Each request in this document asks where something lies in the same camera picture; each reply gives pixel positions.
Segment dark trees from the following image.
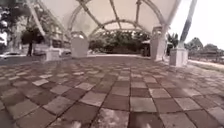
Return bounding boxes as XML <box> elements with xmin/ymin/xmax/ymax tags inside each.
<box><xmin>0</xmin><ymin>0</ymin><xmax>52</xmax><ymax>58</ymax></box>

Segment pale side path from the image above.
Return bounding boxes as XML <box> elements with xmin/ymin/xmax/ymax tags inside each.
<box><xmin>187</xmin><ymin>59</ymin><xmax>224</xmax><ymax>71</ymax></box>

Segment white vehicle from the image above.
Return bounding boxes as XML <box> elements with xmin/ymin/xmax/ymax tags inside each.
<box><xmin>0</xmin><ymin>51</ymin><xmax>23</xmax><ymax>60</ymax></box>

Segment small red-roofed building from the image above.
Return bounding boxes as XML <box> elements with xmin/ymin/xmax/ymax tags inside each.
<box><xmin>140</xmin><ymin>39</ymin><xmax>152</xmax><ymax>58</ymax></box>

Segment white arched canopy shelter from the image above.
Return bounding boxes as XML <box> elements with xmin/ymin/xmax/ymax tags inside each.
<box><xmin>24</xmin><ymin>0</ymin><xmax>200</xmax><ymax>69</ymax></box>

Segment red and grey checkered pavement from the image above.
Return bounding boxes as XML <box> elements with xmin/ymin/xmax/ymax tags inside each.
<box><xmin>0</xmin><ymin>55</ymin><xmax>224</xmax><ymax>128</ymax></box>

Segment trees behind shelter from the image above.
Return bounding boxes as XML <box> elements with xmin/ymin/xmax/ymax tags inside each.
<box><xmin>87</xmin><ymin>30</ymin><xmax>151</xmax><ymax>55</ymax></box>

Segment distant trees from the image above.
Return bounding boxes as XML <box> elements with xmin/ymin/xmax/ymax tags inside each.
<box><xmin>166</xmin><ymin>32</ymin><xmax>224</xmax><ymax>56</ymax></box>

